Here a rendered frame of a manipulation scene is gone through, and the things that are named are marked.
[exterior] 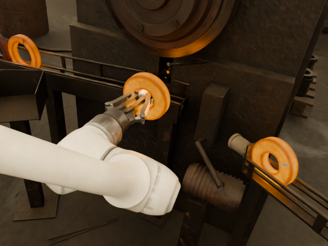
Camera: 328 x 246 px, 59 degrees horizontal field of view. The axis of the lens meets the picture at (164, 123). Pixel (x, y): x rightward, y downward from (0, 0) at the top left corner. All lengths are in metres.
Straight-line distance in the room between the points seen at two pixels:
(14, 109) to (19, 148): 0.91
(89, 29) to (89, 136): 0.77
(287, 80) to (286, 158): 0.32
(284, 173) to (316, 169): 1.34
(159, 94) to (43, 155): 0.51
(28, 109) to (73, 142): 0.67
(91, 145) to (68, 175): 0.20
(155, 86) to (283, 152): 0.42
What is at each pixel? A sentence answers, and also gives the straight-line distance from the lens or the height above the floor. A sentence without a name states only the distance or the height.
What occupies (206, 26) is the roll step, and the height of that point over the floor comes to 1.02.
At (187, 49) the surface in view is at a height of 0.93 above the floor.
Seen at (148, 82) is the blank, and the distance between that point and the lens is 0.86.
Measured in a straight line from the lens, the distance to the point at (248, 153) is 0.98.
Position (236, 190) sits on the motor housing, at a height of 0.52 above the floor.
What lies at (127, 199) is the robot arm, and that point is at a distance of 0.54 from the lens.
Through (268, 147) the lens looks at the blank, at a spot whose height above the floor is 0.75.
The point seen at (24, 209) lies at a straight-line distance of 1.70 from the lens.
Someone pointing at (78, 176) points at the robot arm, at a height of 0.96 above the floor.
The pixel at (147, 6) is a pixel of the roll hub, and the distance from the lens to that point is 0.94.
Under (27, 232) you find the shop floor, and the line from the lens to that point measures 1.61.
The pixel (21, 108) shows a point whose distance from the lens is 1.31.
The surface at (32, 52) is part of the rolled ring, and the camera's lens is 1.51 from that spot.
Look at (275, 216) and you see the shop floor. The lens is 1.80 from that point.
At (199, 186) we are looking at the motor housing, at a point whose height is 0.50.
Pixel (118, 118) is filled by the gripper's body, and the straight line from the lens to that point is 0.73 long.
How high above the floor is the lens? 1.27
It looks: 34 degrees down
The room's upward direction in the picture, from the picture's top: 7 degrees clockwise
